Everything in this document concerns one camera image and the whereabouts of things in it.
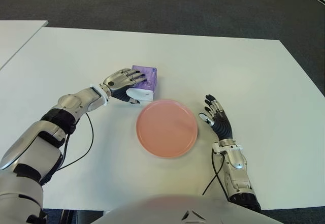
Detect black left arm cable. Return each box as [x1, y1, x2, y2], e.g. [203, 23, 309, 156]
[59, 112, 94, 170]

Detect pink round plate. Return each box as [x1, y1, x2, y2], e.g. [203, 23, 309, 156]
[136, 99, 199, 159]

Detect silver robot torso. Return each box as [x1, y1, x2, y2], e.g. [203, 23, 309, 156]
[91, 193, 282, 224]

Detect purple white tissue pack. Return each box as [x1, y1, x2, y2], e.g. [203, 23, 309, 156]
[126, 65, 158, 102]

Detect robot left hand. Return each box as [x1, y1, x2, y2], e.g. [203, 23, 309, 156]
[103, 68, 147, 105]

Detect white side table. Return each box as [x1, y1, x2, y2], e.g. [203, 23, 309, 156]
[0, 20, 49, 71]

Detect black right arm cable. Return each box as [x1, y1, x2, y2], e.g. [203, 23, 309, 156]
[202, 149, 229, 202]

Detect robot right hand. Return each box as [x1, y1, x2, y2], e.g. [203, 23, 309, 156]
[198, 94, 234, 141]

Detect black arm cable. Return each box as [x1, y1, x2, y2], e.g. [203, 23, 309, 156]
[59, 112, 94, 170]
[202, 149, 229, 202]

